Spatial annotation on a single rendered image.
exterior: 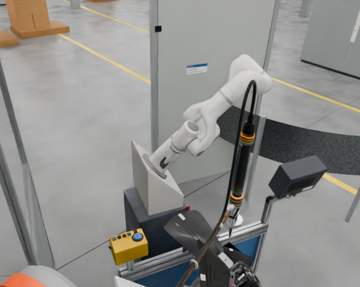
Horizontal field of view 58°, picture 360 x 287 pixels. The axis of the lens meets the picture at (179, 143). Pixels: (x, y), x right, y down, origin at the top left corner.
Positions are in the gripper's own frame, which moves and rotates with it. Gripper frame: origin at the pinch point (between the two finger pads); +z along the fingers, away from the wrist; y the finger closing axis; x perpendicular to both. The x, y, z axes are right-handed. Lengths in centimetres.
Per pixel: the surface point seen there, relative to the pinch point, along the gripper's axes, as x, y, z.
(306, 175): 52, -47, -31
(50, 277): 31, 103, -81
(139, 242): 24.2, 31.7, 13.1
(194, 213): 31.0, 19.0, -15.6
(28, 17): -593, -312, 365
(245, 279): 62, 31, -27
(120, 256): 24, 40, 18
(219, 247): 48, 25, -20
